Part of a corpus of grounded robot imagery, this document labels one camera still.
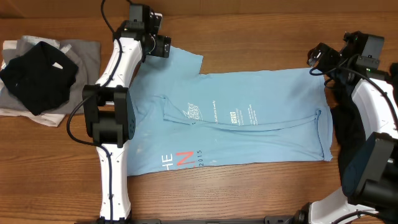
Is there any folded white shirt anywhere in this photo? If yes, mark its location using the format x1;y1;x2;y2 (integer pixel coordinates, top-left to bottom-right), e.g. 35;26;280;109
1;40;65;127

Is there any light blue printed t-shirt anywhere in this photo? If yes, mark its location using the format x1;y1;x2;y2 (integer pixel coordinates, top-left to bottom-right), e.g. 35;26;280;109
127;48;333;175

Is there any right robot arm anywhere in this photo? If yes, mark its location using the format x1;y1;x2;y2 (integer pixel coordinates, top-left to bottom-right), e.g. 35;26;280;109
275;31;397;223

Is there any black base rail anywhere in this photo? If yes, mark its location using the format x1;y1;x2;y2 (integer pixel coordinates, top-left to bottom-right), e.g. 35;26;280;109
96;216;294;224

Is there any black t-shirt under blue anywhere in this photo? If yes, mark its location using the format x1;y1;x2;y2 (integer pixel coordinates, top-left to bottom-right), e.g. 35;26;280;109
330;63;398;184

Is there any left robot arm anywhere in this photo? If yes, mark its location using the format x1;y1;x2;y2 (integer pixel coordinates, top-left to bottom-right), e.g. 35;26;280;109
82;3;171;223

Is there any folded black shirt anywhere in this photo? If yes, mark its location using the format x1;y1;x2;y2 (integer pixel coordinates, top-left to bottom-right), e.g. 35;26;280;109
1;42;78;115

